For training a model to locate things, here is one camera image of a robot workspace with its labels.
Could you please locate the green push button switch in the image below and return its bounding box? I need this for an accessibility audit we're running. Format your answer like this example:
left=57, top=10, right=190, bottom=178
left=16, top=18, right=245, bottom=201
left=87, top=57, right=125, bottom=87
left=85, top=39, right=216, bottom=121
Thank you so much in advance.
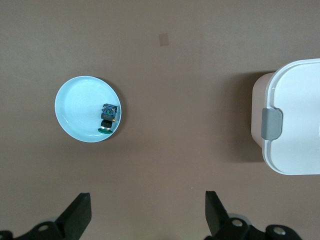
left=97, top=103, right=119, bottom=134

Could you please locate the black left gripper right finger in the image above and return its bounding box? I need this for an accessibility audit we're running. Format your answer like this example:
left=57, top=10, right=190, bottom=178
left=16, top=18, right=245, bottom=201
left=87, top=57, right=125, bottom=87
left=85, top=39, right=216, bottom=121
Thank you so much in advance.
left=203, top=191, right=302, bottom=240

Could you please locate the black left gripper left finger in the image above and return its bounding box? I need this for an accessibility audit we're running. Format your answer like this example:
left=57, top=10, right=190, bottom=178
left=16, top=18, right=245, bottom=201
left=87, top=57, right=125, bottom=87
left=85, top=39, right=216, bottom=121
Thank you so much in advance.
left=0, top=192, right=92, bottom=240

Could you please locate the light blue round plate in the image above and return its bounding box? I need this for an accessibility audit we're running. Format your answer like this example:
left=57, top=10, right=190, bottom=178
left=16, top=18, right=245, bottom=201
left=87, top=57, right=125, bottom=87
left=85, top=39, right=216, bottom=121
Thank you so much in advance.
left=54, top=76, right=123, bottom=143

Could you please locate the brown tape patch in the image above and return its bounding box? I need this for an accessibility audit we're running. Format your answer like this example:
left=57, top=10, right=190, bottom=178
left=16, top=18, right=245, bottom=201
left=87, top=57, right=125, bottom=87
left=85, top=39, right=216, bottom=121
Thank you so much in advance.
left=158, top=32, right=170, bottom=47

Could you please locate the white lidded plastic box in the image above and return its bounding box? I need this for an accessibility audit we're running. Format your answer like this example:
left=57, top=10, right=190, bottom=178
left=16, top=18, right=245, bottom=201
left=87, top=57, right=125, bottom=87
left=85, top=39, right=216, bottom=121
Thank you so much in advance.
left=251, top=58, right=320, bottom=176

